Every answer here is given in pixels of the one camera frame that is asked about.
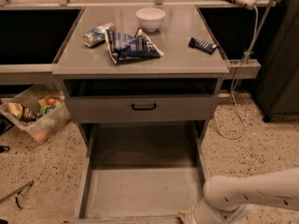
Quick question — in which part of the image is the grey top drawer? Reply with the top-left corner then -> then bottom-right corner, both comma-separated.
64,78 -> 218,123

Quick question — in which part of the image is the dark cabinet on right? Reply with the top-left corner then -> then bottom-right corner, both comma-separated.
253,0 -> 299,122

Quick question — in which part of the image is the blue chip bag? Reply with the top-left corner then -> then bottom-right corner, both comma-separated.
105,28 -> 164,63

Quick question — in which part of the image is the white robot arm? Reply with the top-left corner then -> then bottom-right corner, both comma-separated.
179,168 -> 299,224

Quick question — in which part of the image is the dark blue snack bar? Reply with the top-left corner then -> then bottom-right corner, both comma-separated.
189,37 -> 218,54

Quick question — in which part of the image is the metal bar on floor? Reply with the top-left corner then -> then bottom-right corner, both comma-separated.
0,180 -> 34,209

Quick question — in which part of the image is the grey drawer cabinet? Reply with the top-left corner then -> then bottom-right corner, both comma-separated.
51,5 -> 232,147

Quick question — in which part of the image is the white bowl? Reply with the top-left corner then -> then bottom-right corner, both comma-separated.
136,7 -> 165,32

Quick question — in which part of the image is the white power adapter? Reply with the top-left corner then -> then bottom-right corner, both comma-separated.
235,0 -> 256,10

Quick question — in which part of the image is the grey drawer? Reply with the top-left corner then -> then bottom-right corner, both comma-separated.
64,78 -> 218,123
75,122 -> 205,224

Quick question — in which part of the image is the green packet in bin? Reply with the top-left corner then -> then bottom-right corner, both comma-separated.
38,105 -> 56,117

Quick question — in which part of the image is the clear plastic bin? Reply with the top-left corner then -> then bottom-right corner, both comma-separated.
0,84 -> 70,143

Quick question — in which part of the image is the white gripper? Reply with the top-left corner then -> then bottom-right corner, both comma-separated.
178,199 -> 253,224

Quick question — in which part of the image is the red apple in bin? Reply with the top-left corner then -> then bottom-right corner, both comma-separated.
47,97 -> 56,105

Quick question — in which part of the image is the brown snack bag in bin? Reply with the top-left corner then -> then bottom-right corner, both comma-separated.
7,103 -> 37,123

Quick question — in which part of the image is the crushed silver blue can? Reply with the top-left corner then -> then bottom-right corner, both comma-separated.
83,22 -> 115,48

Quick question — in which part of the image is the white power cable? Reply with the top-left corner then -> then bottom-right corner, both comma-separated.
214,5 -> 260,141

